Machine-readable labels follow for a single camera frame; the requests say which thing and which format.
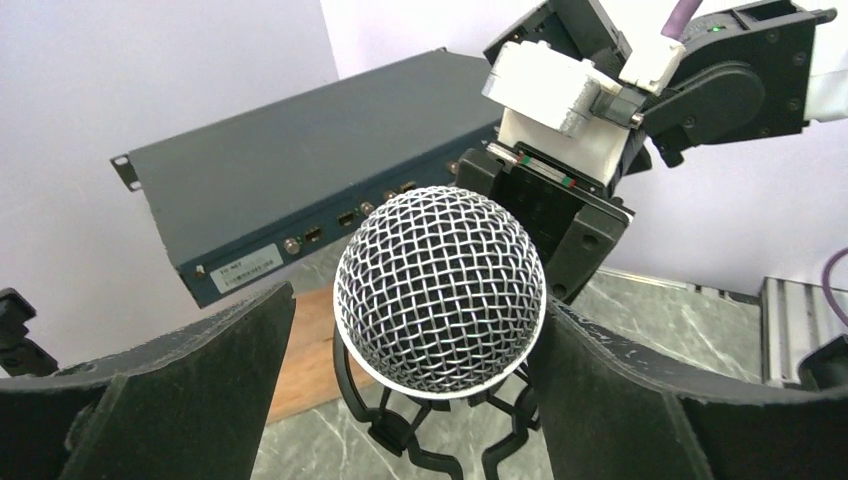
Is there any black tripod mic stand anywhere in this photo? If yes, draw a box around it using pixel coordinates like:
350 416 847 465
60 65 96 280
332 330 541 479

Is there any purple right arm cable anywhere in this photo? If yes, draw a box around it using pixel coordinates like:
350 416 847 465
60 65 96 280
660 0 705 42

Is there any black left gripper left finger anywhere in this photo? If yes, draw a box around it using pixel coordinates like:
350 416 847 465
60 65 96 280
1 282 296 479

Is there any black silver handheld microphone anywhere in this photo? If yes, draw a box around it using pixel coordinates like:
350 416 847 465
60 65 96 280
333 186 548 400

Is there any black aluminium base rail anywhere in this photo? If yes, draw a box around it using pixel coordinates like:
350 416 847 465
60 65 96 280
578 268 847 387

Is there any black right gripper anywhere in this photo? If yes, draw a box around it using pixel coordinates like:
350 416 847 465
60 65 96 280
455 146 634 304

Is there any dark teal rack unit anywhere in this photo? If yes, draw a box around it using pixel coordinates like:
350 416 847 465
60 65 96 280
111 49 501 308

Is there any black round-base mic stand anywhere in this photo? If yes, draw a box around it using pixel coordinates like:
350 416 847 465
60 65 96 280
1 288 59 377

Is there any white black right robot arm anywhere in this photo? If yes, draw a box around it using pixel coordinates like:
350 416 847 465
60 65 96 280
456 1 847 302

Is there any wooden board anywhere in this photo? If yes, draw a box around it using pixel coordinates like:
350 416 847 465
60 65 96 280
267 285 340 424

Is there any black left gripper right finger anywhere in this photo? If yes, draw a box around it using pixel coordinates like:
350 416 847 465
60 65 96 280
529 299 847 479

